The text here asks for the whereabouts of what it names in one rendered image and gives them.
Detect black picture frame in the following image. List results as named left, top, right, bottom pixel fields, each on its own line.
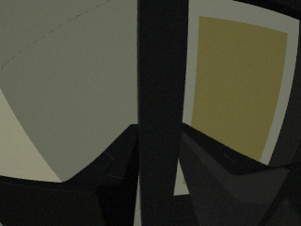
left=136, top=0, right=301, bottom=226

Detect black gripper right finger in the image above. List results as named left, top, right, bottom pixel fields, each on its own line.
left=178, top=121, right=301, bottom=226

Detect grey flat panel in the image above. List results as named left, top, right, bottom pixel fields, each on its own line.
left=0, top=0, right=138, bottom=182

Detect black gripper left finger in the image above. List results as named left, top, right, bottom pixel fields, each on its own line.
left=0, top=123, right=140, bottom=226

